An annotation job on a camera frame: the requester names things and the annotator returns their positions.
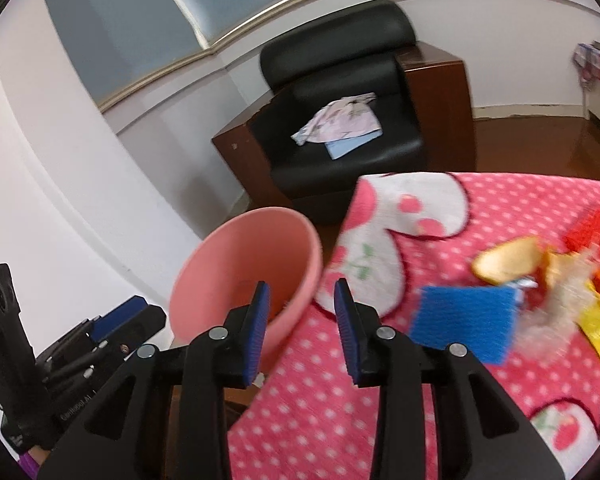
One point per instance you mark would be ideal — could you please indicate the red scrub pad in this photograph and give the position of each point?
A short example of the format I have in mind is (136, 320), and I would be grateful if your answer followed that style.
(597, 230)

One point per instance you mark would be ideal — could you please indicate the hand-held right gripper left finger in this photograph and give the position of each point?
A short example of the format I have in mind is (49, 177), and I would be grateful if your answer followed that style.
(257, 330)

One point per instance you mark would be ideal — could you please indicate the person's left forearm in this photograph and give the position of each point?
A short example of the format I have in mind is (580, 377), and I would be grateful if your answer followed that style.
(32, 461)

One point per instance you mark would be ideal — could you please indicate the pink plastic basin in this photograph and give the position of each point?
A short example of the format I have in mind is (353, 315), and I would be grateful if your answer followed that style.
(240, 255)

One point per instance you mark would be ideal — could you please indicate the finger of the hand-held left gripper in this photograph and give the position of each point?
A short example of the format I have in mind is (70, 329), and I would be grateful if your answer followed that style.
(122, 317)
(147, 327)

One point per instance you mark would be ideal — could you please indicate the yellow brown snack wrapper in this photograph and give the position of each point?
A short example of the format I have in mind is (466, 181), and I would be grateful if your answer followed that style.
(505, 260)

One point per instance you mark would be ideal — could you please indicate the blue scouring pad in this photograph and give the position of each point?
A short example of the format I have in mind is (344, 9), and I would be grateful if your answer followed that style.
(460, 320)

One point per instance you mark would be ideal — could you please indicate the window with metal frame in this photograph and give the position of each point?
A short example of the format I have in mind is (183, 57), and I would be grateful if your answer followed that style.
(145, 20)

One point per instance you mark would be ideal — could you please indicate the black leather armchair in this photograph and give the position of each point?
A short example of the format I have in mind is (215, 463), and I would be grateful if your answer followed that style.
(340, 60)

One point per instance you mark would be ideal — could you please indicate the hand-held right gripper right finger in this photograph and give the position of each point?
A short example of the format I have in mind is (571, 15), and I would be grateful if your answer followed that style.
(347, 330)

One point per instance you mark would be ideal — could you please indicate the floral pale cloth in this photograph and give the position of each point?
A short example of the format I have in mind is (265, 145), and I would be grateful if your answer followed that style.
(337, 117)

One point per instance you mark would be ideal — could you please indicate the light blue paper sheet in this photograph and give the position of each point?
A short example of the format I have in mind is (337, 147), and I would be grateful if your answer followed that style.
(347, 146)

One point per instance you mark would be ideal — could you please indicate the pink polka dot blanket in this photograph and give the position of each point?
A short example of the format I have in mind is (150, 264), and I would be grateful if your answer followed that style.
(305, 410)

